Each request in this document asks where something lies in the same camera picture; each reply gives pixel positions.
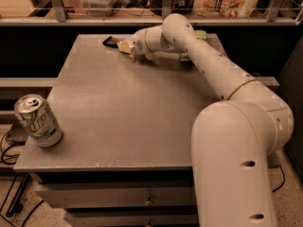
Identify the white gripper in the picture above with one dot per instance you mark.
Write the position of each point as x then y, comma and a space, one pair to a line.
138, 44

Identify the black rxbar chocolate bar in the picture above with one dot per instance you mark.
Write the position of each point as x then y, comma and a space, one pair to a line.
111, 42

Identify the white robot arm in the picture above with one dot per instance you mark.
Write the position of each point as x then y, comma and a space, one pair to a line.
232, 138

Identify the green 7up can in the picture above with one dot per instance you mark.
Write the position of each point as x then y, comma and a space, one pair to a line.
38, 120

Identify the green chip bag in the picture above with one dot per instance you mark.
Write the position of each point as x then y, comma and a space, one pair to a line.
200, 35

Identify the grey drawer cabinet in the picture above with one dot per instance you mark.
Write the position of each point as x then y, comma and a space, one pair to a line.
122, 120

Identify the colourful snack bag on shelf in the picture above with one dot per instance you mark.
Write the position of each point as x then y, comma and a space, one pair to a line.
227, 8

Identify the upper grey drawer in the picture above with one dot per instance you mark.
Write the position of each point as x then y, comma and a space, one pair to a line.
127, 194

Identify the grey drawer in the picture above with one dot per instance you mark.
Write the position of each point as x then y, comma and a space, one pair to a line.
134, 217
127, 194

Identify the lower grey drawer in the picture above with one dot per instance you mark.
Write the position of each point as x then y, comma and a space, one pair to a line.
134, 217

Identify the metal shelf rail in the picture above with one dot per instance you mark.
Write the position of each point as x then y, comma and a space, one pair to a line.
128, 13

